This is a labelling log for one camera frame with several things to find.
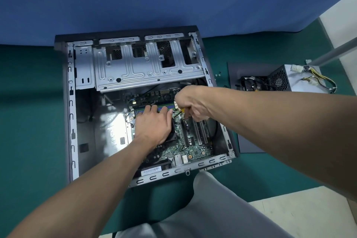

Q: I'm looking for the grey metal post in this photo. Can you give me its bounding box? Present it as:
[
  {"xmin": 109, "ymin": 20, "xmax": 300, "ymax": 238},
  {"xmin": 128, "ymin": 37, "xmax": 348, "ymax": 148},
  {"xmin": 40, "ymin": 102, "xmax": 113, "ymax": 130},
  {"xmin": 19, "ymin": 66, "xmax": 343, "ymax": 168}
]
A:
[{"xmin": 305, "ymin": 37, "xmax": 357, "ymax": 67}]

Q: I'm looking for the person's right hand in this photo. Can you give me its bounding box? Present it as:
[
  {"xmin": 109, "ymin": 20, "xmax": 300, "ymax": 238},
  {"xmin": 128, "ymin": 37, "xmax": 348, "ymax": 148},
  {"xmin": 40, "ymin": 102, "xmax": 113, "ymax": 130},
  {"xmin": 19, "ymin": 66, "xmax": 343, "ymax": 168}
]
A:
[{"xmin": 174, "ymin": 84, "xmax": 215, "ymax": 123}]

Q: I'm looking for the person's right forearm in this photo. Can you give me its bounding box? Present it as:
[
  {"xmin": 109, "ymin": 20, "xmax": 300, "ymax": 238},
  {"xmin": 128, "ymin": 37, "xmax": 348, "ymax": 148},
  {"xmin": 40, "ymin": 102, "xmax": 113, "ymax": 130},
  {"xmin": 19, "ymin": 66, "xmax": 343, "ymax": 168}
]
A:
[{"xmin": 206, "ymin": 86, "xmax": 357, "ymax": 200}]

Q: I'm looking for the silver metal drive cage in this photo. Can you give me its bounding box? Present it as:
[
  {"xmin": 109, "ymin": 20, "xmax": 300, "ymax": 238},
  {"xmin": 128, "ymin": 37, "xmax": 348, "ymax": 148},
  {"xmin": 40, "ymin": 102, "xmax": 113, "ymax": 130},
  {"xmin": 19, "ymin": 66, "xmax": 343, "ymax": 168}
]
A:
[{"xmin": 93, "ymin": 36, "xmax": 208, "ymax": 92}]

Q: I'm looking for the desktop computer case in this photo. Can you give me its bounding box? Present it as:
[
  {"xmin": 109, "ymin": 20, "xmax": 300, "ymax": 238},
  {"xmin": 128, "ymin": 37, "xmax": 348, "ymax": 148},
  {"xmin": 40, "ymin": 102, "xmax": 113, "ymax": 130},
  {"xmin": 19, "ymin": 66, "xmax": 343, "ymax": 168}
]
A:
[{"xmin": 53, "ymin": 25, "xmax": 240, "ymax": 189}]

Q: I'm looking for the green motherboard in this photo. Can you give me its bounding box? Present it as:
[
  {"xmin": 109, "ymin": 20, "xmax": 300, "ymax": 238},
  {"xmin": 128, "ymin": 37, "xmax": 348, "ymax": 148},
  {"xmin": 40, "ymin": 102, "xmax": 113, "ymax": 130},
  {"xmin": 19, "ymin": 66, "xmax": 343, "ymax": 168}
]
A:
[{"xmin": 124, "ymin": 85, "xmax": 217, "ymax": 164}]

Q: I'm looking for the black processor cooler fan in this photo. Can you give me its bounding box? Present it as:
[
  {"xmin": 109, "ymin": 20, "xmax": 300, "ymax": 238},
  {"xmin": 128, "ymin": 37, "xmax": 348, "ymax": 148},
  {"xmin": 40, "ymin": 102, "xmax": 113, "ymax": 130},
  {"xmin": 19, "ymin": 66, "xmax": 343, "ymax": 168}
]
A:
[{"xmin": 167, "ymin": 119, "xmax": 180, "ymax": 144}]

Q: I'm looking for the person's left hand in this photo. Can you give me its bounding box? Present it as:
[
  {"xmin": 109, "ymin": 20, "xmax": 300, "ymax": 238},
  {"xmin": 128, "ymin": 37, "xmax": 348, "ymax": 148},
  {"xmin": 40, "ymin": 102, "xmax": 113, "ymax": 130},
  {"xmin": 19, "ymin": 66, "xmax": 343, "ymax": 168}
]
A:
[{"xmin": 133, "ymin": 104, "xmax": 173, "ymax": 147}]

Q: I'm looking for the person's left forearm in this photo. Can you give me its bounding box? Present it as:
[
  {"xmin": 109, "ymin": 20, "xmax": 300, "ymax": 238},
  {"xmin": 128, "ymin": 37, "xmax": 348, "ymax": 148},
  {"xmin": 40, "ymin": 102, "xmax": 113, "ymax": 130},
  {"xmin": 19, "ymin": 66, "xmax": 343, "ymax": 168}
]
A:
[{"xmin": 7, "ymin": 136, "xmax": 158, "ymax": 238}]

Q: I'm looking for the green floor mat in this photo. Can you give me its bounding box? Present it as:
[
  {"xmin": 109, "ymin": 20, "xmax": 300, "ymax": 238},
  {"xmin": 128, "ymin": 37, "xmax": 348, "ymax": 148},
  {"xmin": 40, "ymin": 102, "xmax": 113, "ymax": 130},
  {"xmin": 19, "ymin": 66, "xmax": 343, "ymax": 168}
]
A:
[{"xmin": 0, "ymin": 19, "xmax": 357, "ymax": 233}]

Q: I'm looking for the yellow and black cable bundle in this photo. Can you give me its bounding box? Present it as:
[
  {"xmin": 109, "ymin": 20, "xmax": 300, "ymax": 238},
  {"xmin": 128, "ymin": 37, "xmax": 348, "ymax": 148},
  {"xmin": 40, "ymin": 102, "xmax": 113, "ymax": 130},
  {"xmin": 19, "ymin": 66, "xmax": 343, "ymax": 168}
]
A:
[{"xmin": 290, "ymin": 64, "xmax": 338, "ymax": 94}]

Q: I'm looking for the silver power supply unit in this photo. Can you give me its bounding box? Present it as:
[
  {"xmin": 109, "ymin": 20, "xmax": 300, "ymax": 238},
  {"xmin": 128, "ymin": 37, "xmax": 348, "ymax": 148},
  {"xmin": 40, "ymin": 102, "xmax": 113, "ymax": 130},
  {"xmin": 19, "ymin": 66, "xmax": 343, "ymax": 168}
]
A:
[{"xmin": 268, "ymin": 64, "xmax": 336, "ymax": 94}]

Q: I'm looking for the person's white shirt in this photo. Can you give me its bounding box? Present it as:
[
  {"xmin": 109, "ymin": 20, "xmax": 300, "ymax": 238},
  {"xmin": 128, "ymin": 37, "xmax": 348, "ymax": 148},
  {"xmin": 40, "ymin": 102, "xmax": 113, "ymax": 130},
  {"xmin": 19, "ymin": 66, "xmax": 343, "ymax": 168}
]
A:
[{"xmin": 111, "ymin": 171, "xmax": 294, "ymax": 238}]

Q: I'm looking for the hard drive with cables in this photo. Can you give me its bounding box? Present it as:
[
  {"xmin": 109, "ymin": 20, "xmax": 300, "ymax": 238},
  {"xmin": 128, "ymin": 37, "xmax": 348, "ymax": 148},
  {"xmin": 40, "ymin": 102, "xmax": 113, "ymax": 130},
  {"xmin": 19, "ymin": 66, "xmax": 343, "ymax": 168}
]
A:
[{"xmin": 239, "ymin": 75, "xmax": 273, "ymax": 93}]

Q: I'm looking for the black side panel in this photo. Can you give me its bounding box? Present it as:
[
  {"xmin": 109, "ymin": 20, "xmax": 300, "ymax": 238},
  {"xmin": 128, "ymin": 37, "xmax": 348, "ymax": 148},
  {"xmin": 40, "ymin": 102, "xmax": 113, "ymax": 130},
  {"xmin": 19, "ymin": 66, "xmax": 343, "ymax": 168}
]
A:
[{"xmin": 227, "ymin": 62, "xmax": 269, "ymax": 154}]

